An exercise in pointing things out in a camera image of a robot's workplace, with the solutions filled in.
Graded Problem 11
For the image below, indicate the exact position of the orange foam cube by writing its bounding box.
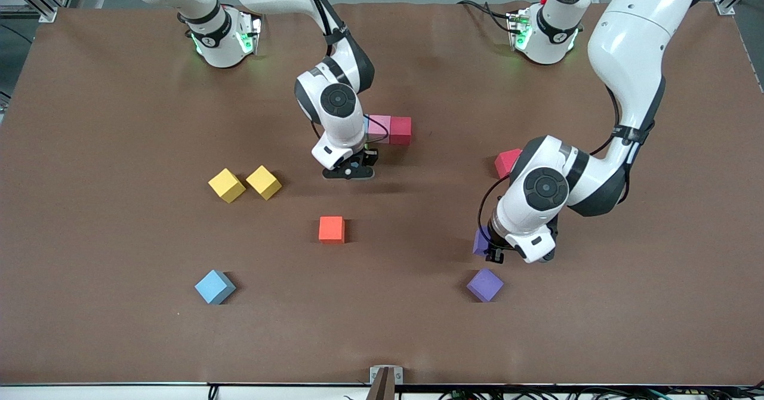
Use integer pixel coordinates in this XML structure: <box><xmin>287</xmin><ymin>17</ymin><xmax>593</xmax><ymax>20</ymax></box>
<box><xmin>318</xmin><ymin>216</ymin><xmax>347</xmax><ymax>245</ymax></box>

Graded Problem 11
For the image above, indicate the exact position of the yellow foam cube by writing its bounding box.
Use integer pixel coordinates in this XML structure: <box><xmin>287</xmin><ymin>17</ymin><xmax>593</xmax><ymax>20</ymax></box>
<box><xmin>245</xmin><ymin>165</ymin><xmax>283</xmax><ymax>201</ymax></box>
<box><xmin>208</xmin><ymin>168</ymin><xmax>247</xmax><ymax>204</ymax></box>

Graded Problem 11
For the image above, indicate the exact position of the red foam cube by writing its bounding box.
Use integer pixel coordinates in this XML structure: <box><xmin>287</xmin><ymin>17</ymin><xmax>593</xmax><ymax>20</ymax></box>
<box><xmin>390</xmin><ymin>116</ymin><xmax>413</xmax><ymax>145</ymax></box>
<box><xmin>494</xmin><ymin>148</ymin><xmax>523</xmax><ymax>180</ymax></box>

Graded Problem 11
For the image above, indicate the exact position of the purple foam cube with dent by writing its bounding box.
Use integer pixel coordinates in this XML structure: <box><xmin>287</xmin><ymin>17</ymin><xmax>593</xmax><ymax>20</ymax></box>
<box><xmin>466</xmin><ymin>267</ymin><xmax>505</xmax><ymax>303</ymax></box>

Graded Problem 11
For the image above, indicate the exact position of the black left arm base cable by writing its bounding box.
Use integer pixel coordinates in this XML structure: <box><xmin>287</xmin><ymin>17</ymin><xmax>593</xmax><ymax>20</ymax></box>
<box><xmin>457</xmin><ymin>0</ymin><xmax>521</xmax><ymax>35</ymax></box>

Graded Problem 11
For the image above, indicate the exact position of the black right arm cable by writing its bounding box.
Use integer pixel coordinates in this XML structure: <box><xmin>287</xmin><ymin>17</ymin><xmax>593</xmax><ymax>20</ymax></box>
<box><xmin>295</xmin><ymin>0</ymin><xmax>390</xmax><ymax>147</ymax></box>

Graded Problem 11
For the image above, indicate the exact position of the pink foam cube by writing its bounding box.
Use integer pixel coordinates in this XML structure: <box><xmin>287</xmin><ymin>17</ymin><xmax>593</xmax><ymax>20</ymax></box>
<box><xmin>368</xmin><ymin>115</ymin><xmax>392</xmax><ymax>144</ymax></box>

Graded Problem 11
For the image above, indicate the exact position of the brown table mat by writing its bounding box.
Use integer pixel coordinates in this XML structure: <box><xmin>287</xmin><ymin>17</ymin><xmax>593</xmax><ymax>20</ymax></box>
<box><xmin>0</xmin><ymin>0</ymin><xmax>764</xmax><ymax>387</ymax></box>

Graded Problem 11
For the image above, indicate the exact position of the metal pole bracket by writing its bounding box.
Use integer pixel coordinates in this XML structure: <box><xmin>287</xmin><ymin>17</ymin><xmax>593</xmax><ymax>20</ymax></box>
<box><xmin>367</xmin><ymin>365</ymin><xmax>404</xmax><ymax>400</ymax></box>

